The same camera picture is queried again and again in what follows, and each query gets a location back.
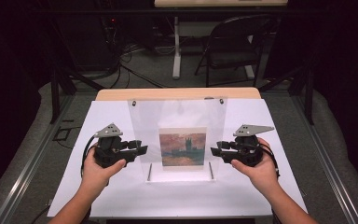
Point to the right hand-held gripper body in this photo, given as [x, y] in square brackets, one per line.
[247, 151]

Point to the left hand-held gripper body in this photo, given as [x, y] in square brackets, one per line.
[110, 154]

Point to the person's left hand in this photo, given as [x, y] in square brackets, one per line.
[98, 177]

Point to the person's right hand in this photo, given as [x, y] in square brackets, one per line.
[262, 175]

